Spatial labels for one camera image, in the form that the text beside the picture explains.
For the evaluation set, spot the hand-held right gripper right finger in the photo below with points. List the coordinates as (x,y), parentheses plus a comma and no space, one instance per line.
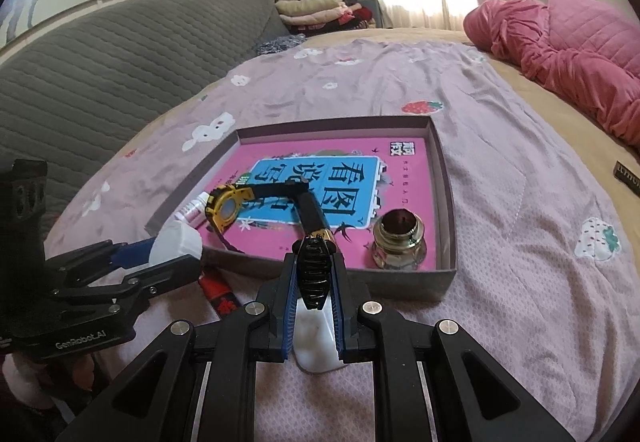
(336,307)

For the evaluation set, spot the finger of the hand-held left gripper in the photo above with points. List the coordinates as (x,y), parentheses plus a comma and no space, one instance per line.
(150,279)
(132,253)

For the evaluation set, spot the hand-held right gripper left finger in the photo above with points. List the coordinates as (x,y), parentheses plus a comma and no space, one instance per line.
(289,302)

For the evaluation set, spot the grey cardboard box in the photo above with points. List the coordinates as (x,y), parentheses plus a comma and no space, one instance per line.
(400,289)

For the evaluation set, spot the white pill bottle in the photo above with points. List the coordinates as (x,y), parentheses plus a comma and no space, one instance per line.
(192,209)

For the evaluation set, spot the black and yellow wristwatch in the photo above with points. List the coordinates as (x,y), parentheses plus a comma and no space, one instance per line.
(305,212)

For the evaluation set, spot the person's left forearm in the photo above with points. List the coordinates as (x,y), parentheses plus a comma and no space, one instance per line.
(25,382)

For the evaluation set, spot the person's left hand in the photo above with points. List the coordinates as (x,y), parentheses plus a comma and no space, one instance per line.
(84,368)

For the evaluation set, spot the white watch stand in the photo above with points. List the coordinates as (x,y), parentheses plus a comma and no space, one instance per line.
(315,342)

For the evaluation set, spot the pink book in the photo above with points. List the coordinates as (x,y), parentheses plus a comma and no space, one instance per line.
(405,182)

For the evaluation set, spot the purple printed bedsheet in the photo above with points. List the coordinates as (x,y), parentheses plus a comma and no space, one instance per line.
(500,247)

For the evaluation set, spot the grey quilted headboard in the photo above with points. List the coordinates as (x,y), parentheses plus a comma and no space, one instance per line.
(125,62)

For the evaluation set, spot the blue floral cloth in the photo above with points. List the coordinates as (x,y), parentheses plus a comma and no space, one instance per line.
(280,44)

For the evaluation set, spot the pink folded garment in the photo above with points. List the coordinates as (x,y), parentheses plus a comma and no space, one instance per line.
(320,17)

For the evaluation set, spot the pile of folded clothes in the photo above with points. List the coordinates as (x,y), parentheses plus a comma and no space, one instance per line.
(357,17)

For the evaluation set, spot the cream folded garment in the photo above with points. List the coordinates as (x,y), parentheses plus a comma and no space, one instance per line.
(310,5)

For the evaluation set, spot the pink quilt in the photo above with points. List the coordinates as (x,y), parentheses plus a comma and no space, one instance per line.
(575,47)

